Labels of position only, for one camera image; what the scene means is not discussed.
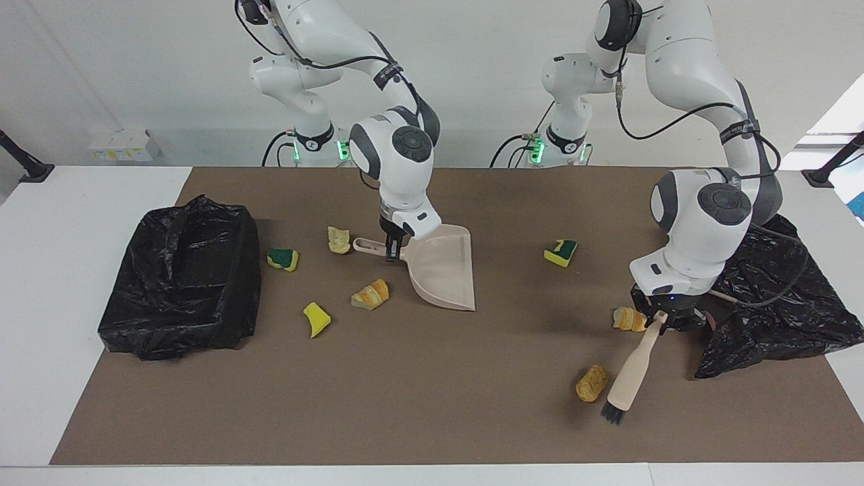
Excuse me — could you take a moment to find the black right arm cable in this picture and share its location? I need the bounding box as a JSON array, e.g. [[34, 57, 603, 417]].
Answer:
[[234, 0, 423, 119]]

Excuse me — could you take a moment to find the black base cable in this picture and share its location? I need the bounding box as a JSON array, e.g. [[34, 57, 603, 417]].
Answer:
[[262, 132, 292, 167], [491, 134, 541, 168]]

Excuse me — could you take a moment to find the open black bag lined bin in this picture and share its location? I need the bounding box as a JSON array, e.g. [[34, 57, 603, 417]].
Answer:
[[98, 195, 262, 361]]

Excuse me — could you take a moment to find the crumpled black bag over bin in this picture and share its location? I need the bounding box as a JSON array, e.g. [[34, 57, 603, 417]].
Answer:
[[695, 215, 864, 379]]

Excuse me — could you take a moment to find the brown table mat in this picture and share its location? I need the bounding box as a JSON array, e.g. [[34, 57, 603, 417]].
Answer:
[[49, 167, 864, 466]]

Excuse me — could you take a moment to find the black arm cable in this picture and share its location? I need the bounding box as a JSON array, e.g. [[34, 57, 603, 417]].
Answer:
[[611, 40, 811, 308], [234, 0, 423, 119]]

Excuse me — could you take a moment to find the plain yellow sponge piece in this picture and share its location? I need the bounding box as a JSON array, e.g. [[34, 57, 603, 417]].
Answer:
[[302, 302, 332, 339]]

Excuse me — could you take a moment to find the orange striped croissant piece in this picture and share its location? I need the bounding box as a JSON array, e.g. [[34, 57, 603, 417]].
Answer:
[[351, 279, 390, 311], [612, 306, 649, 333]]

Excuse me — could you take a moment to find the brown bread chunk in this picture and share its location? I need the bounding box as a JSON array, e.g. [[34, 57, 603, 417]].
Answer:
[[575, 364, 610, 403]]

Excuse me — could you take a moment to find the white labelled wall box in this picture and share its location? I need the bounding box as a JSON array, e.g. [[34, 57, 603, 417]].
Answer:
[[88, 130, 163, 163]]

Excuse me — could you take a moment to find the black camera stand pole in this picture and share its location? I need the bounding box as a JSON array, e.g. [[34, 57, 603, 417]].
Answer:
[[0, 130, 55, 184], [802, 132, 864, 188]]

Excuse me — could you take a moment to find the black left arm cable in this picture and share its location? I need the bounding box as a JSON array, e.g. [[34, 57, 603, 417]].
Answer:
[[611, 40, 811, 308]]

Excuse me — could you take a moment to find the beige plastic dustpan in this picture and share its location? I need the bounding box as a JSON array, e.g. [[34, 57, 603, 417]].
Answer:
[[352, 225, 477, 312]]

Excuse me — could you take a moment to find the beige hand brush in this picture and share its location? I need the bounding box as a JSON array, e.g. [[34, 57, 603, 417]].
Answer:
[[601, 312, 669, 425]]

